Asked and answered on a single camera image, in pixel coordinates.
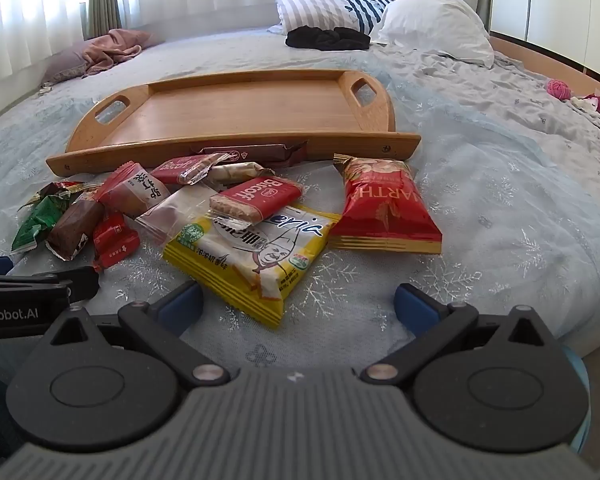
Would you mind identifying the clear white snack packet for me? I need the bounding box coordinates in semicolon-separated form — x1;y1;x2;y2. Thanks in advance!
136;183;221;246

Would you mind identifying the long brown bar wrapper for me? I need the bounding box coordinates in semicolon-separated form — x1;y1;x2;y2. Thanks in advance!
190;141;308;167

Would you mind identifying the brown chocolate snack packet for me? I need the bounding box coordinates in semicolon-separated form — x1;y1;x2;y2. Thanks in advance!
45;199;106;261

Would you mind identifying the small red snack packet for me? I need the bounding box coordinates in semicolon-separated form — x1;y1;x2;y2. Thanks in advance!
92;211;141;272

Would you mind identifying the pink blanket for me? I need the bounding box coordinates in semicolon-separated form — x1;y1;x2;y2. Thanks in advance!
82;29;153;77

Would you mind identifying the yellow snack packet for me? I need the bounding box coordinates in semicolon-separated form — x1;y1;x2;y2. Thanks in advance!
162;203;342;330

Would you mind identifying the wooden tray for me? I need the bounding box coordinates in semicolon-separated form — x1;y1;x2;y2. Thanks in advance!
46;69;422;178

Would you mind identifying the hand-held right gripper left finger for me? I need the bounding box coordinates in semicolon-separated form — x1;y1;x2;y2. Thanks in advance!
40;280;231;387

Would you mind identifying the wooden bed frame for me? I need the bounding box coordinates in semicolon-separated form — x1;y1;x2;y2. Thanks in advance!
487;31;600;111

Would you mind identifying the purple pillow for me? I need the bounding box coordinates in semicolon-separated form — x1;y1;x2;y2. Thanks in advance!
40;40;111;87

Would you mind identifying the green snack packet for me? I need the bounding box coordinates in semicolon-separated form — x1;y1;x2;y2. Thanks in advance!
11;195;71;253

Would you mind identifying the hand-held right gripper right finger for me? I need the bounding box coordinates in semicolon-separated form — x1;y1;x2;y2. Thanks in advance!
360;283;563;386

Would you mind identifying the striped pillow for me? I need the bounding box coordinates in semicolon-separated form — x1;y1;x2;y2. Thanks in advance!
267;0;396;37

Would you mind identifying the beige wafer packet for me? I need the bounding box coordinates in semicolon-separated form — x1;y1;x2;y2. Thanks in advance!
205;161;266;186

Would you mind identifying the light blue bedspread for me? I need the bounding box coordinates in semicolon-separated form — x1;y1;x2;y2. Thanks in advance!
0;25;600;396

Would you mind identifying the large red snack bag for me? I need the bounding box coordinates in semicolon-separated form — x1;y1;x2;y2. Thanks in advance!
328;154;443;256

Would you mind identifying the white wardrobe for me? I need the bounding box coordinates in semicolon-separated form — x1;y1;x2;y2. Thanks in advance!
490;0;600;76

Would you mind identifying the white pillow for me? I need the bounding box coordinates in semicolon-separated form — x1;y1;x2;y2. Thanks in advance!
370;0;496;68

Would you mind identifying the black cloth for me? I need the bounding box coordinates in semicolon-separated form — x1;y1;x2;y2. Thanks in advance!
286;25;372;52

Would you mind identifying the red orange pastry packet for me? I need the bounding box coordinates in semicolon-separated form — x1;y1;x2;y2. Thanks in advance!
97;161;171;218

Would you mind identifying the red biscuit packet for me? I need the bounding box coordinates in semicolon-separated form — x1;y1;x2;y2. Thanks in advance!
209;176;305;226
150;152;231;185

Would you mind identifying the red gold candy wrapper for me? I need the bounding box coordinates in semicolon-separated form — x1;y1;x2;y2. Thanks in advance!
22;180;103;206

